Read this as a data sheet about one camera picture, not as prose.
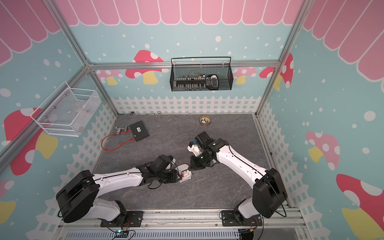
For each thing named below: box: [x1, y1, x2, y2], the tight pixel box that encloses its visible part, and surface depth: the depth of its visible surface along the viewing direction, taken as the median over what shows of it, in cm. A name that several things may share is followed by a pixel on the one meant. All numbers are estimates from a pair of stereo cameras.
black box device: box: [129, 120, 150, 142], surface depth 111 cm
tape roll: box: [199, 115, 211, 126], surface depth 118 cm
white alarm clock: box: [175, 163, 192, 183], surface depth 87 cm
